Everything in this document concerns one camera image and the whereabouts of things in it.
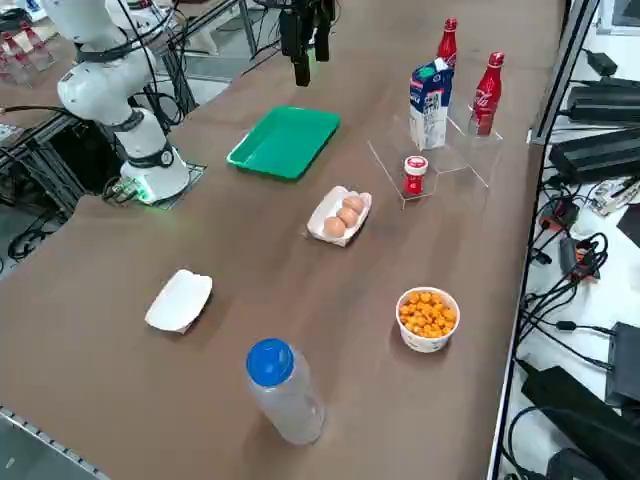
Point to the clear acrylic step shelf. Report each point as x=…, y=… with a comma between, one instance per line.
x=450, y=160

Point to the large black power brick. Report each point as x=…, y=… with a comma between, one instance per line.
x=605, y=102
x=595, y=152

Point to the white paper snack cup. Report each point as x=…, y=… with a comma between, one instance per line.
x=425, y=341

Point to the white paper egg box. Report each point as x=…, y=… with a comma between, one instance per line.
x=326, y=204

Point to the small black adapter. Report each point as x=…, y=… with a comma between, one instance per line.
x=602, y=62

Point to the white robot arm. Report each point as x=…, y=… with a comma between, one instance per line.
x=145, y=145

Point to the aluminium frame post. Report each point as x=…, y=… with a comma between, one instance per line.
x=560, y=80

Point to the white paper snack box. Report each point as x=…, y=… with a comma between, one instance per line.
x=177, y=300

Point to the black flat box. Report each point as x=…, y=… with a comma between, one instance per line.
x=626, y=370

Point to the clear rack with red bottles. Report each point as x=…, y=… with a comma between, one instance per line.
x=20, y=52

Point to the orange puffed snacks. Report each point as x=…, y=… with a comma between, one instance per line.
x=426, y=312

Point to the orange black connector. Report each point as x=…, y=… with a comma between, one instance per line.
x=560, y=215
x=580, y=262

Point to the black aluminium frame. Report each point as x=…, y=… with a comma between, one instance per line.
x=30, y=160

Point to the aluminium table edge rail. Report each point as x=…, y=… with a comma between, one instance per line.
x=50, y=442

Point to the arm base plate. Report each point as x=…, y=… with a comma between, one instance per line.
x=196, y=172

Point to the blue white milk carton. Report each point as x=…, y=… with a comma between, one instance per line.
x=427, y=115

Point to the long black power brick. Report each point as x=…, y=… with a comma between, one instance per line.
x=575, y=415

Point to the brown egg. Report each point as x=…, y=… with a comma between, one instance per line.
x=334, y=226
x=354, y=203
x=348, y=215

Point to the green plastic tray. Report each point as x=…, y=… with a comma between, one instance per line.
x=285, y=140

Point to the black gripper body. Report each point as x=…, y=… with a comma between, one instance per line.
x=310, y=9

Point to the red jar white lid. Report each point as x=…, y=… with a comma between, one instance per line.
x=415, y=181

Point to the red cola bottle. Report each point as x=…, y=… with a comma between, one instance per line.
x=446, y=47
x=486, y=95

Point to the clear bottle blue lid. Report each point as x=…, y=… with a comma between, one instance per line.
x=290, y=400

